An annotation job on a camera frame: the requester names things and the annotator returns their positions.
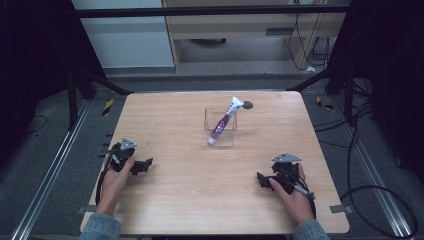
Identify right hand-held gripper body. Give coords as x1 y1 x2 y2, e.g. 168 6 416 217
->
270 152 303 195

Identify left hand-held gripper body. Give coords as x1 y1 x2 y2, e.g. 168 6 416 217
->
107 137 138 173

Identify clear plastic container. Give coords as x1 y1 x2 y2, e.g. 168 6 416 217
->
203 106 238 148

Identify purple and white toothpaste tube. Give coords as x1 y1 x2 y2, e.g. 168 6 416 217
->
207 95 246 146

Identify person's left hand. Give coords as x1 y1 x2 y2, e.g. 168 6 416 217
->
96 156 136 215

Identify person's right hand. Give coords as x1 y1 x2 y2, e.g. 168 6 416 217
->
268 164 315 225

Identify yellow and black tape strip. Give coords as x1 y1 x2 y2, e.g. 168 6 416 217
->
315 95 335 111
101 98 115 117

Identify grey tape piece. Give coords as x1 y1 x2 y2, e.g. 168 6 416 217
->
329 204 354 215
76 204 100 215

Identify black metal stand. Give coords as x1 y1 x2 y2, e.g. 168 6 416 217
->
286 63 357 128
65 65 135 132

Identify white cabinet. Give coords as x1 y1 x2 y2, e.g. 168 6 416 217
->
71 0 176 70

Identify dark curtain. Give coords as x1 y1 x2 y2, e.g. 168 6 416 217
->
327 0 424 186
0 0 107 164

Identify light wooden desk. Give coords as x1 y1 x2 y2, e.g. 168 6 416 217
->
161 0 352 73

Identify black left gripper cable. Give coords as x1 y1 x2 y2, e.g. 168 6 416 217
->
94 155 114 206

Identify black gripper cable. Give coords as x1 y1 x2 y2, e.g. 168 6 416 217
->
299 184 318 220
94 155 114 206

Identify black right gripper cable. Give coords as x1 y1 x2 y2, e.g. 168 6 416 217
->
299 184 318 220

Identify long black floor cable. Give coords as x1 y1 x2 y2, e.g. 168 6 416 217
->
313 101 420 240

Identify aluminium floor rail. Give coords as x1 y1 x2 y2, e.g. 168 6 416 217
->
332 95 415 240
10 99 94 240

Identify thin black floor cable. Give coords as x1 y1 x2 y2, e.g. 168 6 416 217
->
19 114 49 137

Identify black cables under desk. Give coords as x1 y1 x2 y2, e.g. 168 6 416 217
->
287 12 332 72

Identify black horizontal frame bar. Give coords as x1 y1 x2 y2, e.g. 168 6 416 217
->
74 4 350 19

